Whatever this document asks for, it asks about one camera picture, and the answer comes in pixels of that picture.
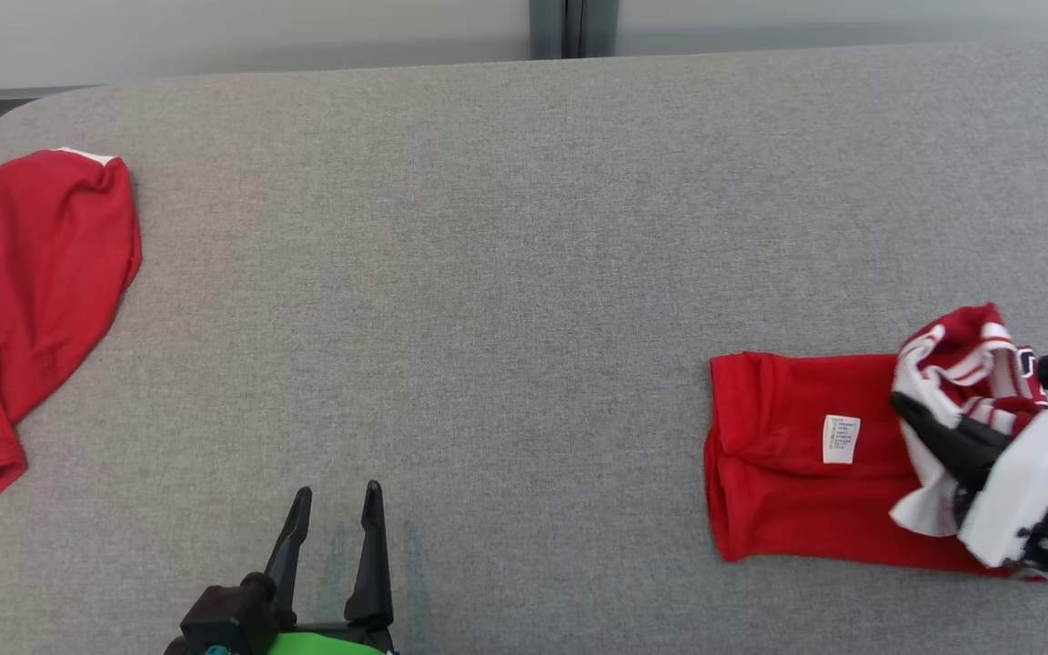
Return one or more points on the red and white jersey garment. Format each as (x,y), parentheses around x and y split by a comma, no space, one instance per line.
(779,491)

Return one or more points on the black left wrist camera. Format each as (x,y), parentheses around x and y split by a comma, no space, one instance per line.
(224,619)

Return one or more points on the grey partition post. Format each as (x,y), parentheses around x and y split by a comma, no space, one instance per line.
(547,27)

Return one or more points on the plain red garment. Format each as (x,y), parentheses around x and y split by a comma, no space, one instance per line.
(33,255)

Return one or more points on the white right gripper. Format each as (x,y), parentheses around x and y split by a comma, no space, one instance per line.
(1038,482)

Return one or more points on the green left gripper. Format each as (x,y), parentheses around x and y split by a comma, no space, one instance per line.
(324,646)

